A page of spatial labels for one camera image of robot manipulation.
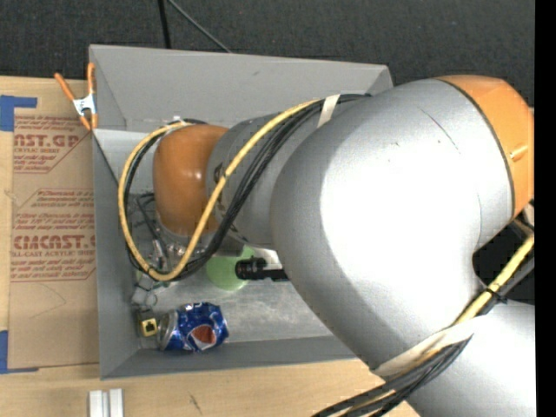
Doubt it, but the pale green cup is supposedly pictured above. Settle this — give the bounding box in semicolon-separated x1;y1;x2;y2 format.
205;244;257;293

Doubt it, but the crushed blue soda can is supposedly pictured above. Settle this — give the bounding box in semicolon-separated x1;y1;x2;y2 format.
156;301;230;353

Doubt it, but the small yellow network jack box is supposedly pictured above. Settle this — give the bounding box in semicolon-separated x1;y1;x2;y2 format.
137;309;159;338

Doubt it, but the brown cardboard board red print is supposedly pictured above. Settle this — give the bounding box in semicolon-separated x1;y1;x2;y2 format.
0;75;102;374

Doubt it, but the grey metal bin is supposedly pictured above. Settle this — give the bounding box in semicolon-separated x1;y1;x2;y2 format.
88;44;394;381

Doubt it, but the black cylinder on white bracket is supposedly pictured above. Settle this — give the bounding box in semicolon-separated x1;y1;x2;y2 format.
234;248;290;283

